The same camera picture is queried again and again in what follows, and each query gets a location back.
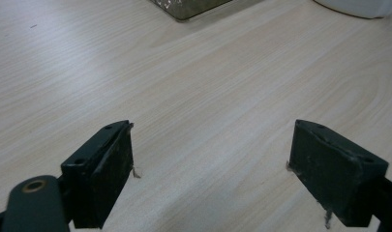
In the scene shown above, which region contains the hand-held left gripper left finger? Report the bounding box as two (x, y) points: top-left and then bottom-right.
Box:
(60, 120), (136, 230)

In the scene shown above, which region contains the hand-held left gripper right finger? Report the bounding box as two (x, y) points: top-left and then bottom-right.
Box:
(287, 119), (390, 228)

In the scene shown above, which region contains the white round container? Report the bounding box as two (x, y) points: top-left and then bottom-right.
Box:
(314, 0), (392, 19)

